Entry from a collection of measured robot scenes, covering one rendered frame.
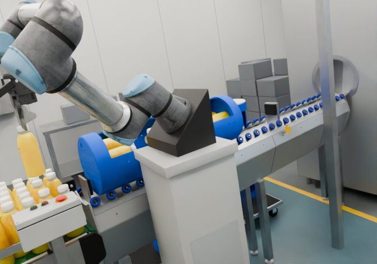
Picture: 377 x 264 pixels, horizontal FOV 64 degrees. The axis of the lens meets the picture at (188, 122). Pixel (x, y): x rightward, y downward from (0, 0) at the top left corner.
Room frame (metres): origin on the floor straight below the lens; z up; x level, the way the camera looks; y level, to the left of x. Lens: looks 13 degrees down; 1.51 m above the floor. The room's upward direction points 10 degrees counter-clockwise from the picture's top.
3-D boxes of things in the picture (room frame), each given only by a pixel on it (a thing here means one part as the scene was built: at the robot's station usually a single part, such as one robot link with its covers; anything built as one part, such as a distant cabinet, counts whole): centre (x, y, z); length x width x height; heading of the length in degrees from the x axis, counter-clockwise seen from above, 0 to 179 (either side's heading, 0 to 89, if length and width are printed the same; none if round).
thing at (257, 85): (5.06, -1.41, 0.59); 1.20 x 0.80 x 1.19; 28
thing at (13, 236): (1.01, 0.69, 0.99); 0.07 x 0.07 x 0.19
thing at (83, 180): (1.29, 0.51, 0.99); 0.10 x 0.02 x 0.12; 34
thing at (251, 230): (1.94, -0.31, 0.31); 0.06 x 0.06 x 0.63; 34
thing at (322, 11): (1.86, -0.91, 0.85); 0.06 x 0.06 x 1.70; 34
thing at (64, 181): (1.43, 0.66, 0.95); 0.10 x 0.07 x 0.10; 34
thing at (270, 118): (2.04, -0.59, 1.00); 0.10 x 0.04 x 0.15; 34
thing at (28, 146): (1.14, 0.63, 1.24); 0.07 x 0.07 x 0.19
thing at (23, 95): (1.16, 0.61, 1.48); 0.09 x 0.08 x 0.12; 124
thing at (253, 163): (1.88, -0.35, 0.79); 2.17 x 0.29 x 0.34; 124
